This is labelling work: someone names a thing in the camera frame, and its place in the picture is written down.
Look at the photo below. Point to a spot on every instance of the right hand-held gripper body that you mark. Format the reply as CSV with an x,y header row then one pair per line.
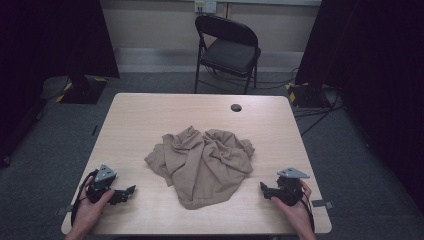
x,y
289,190

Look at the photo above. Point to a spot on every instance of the person's right hand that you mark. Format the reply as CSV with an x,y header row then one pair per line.
x,y
295,211

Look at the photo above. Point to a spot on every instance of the person's left hand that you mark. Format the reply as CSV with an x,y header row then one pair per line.
x,y
90,210

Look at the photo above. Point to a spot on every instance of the grey tape tab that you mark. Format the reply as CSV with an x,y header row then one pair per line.
x,y
65,210
322,203

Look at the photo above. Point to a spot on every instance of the black stand base yellow tape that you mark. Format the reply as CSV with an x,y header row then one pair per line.
x,y
83,90
305,95

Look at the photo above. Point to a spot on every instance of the black curtain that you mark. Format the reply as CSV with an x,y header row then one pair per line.
x,y
376,83
50,40

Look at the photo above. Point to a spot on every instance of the black folding chair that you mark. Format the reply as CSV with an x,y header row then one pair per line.
x,y
230,53

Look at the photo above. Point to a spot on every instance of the white wall outlet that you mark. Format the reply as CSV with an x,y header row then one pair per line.
x,y
205,6

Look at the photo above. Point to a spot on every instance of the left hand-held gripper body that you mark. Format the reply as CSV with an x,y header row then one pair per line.
x,y
101,186

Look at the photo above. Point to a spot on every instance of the beige shorts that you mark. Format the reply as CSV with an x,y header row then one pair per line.
x,y
203,163

